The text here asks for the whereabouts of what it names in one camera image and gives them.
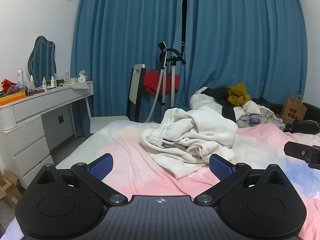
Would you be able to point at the grey garment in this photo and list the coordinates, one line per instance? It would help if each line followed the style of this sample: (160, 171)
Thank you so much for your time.
(270, 116)

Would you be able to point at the orange box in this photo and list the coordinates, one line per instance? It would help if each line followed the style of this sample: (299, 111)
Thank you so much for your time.
(12, 98)

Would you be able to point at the pastel tie-dye bed sheet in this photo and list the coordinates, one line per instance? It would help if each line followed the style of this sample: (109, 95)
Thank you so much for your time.
(140, 170)

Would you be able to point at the white spray can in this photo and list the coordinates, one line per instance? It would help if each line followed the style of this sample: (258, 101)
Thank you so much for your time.
(20, 77)

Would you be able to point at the white-backed black chair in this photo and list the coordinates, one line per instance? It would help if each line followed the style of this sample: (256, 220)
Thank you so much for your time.
(136, 85)

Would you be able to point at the white garment with purple label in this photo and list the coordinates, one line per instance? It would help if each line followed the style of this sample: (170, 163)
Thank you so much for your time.
(250, 108)

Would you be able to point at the purple dried flowers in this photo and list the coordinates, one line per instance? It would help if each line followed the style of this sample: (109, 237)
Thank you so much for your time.
(15, 89)

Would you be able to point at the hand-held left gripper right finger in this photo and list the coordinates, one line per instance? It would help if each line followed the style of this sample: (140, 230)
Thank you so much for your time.
(220, 167)

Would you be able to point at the wavy blue-framed mirror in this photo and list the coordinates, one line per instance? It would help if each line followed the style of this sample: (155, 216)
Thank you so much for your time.
(41, 62)

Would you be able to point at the white bundled garment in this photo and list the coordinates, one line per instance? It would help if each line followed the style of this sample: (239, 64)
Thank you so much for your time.
(200, 102)

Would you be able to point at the red packet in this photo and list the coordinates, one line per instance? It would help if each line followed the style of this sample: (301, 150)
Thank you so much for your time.
(7, 82)

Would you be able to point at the beige round container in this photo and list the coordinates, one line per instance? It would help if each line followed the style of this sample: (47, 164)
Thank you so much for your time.
(71, 80)

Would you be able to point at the white sweatpants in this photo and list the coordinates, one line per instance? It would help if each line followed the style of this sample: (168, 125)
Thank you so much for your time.
(200, 130)

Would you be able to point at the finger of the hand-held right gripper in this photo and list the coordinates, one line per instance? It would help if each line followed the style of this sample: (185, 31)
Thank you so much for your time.
(297, 150)

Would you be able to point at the standing garment steamer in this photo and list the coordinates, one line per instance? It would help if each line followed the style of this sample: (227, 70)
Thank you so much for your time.
(172, 92)

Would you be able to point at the white dressing table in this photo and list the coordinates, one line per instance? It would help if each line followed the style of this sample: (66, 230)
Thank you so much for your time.
(37, 105)

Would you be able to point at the white tissue box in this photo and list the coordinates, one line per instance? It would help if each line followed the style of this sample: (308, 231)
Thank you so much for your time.
(82, 79)

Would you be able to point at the red garment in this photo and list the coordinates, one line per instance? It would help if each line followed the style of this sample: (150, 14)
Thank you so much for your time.
(152, 80)

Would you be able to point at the black garment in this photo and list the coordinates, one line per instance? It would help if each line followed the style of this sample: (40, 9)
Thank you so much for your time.
(220, 93)

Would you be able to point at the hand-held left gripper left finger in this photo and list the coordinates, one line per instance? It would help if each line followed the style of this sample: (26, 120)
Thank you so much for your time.
(101, 167)

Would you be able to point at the brown paper bag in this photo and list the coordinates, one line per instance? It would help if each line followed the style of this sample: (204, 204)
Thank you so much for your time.
(293, 110)

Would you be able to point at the cardboard box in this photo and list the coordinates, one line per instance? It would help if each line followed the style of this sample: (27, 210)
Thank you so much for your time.
(10, 192)

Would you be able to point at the small white pump bottle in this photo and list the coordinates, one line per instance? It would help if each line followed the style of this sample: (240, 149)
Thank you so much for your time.
(44, 84)
(52, 82)
(31, 82)

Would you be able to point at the mustard yellow garment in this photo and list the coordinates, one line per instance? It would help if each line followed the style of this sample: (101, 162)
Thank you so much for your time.
(240, 90)

